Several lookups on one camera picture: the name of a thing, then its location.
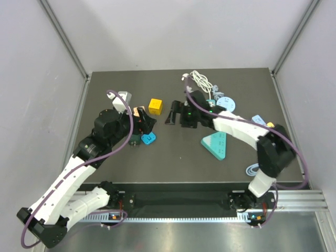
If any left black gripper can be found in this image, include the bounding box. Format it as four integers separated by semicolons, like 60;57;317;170
109;107;156;146

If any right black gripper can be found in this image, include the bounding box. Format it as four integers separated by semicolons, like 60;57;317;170
166;101;201;129

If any peach cube plug adapter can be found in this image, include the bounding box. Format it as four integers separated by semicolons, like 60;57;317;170
133;106;145;117

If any blue cube plug adapter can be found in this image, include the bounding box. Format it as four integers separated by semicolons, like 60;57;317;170
141;132;156;145

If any dark green plug adapter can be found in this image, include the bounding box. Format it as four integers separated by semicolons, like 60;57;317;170
128;134;142;146

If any yellow cube plug adapter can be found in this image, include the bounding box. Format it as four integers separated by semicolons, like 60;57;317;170
148;98;163;115

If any teal rectangular power strip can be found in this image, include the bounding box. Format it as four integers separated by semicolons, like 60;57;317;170
207;99;216;108

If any round light blue socket base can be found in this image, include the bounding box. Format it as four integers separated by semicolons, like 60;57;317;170
216;96;236;113

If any teal triangular power strip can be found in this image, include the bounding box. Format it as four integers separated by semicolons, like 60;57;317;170
201;131;227;161

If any orange plug adapter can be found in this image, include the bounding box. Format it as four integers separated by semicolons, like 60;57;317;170
267;122;275;128

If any light blue power strip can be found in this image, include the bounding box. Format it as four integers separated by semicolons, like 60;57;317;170
251;114;267;126

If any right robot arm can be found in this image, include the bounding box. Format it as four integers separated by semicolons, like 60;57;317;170
165;91;296;208

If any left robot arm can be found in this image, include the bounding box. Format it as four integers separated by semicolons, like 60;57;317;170
17;107;156;248

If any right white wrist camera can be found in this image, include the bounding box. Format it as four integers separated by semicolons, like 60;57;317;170
184;85;193;96

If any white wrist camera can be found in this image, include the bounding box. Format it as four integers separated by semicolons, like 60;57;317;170
184;85;193;96
107;91;132;113

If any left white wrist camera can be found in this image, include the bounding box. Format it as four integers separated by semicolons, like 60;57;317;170
107;91;132;113

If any light blue coiled cable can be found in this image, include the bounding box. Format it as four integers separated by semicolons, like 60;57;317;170
211;84;225;100

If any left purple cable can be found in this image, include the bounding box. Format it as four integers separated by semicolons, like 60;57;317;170
20;89;136;249

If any purple cable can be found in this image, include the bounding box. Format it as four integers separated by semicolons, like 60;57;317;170
20;89;136;249
184;78;310;229

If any white slotted cable duct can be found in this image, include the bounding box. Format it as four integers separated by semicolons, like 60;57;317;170
79;212;263;224

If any left aluminium frame post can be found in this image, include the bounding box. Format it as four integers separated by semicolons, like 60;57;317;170
37;0;89;80

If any aluminium frame post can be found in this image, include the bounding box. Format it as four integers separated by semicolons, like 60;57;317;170
37;0;89;80
271;0;321;77

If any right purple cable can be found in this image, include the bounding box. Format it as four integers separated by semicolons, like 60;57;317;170
184;78;310;229

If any front aluminium frame rail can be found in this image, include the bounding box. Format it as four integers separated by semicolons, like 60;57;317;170
276;190;329;212

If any right aluminium frame post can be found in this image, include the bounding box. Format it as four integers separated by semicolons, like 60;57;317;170
271;0;321;77

